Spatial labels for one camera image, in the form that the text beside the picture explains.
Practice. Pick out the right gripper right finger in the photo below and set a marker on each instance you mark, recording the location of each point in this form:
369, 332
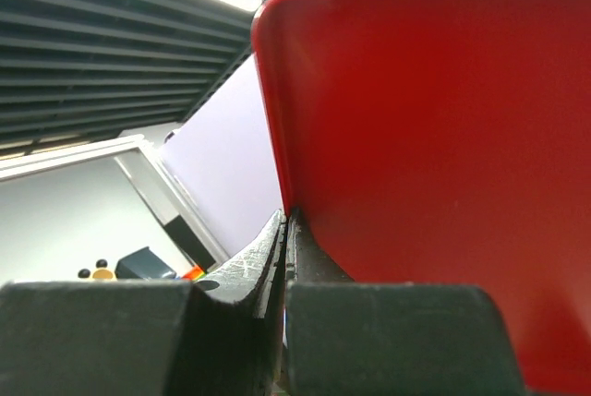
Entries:
353, 338

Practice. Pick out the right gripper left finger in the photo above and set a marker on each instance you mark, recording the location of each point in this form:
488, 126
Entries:
220, 335

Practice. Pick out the red box lid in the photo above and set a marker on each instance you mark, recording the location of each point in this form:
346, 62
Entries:
444, 141

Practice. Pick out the dark box background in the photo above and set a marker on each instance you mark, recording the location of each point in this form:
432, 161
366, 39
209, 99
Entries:
143, 264

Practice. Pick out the yellow black toy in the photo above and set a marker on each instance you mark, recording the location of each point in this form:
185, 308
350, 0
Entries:
100, 272

